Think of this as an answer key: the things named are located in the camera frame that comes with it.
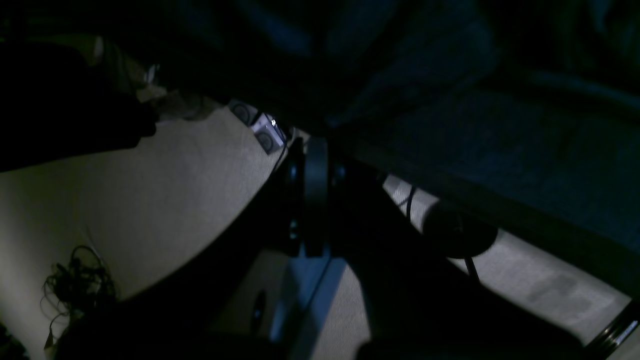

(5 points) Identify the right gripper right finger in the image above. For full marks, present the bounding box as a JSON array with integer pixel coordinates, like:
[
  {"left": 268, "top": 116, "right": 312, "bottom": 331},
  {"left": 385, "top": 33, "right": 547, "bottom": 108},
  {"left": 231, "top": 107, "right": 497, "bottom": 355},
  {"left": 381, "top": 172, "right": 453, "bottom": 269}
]
[{"left": 329, "top": 146, "right": 401, "bottom": 281}]

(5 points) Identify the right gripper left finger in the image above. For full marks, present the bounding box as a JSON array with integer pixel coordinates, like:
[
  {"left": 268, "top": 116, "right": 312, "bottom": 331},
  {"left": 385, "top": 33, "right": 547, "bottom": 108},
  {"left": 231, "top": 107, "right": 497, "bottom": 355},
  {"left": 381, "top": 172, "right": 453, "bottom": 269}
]
[{"left": 254, "top": 137, "right": 306, "bottom": 257}]

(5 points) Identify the dark grey T-shirt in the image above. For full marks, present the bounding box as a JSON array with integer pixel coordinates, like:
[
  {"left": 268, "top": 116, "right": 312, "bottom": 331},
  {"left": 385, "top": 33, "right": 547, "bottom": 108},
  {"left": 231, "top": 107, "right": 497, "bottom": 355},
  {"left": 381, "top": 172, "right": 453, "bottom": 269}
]
[{"left": 165, "top": 0, "right": 640, "bottom": 241}]

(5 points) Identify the white power strip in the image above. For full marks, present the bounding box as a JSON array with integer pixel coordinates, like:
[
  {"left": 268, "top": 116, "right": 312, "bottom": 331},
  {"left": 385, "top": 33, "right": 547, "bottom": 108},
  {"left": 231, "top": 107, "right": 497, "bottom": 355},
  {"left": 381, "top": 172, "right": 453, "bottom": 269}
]
[{"left": 227, "top": 98, "right": 288, "bottom": 155}]

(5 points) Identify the black table cloth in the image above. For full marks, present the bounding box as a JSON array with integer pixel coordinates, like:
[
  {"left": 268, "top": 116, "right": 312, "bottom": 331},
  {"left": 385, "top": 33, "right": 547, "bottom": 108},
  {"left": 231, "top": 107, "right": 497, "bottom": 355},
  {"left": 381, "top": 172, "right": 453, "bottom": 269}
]
[{"left": 150, "top": 0, "right": 640, "bottom": 296}]

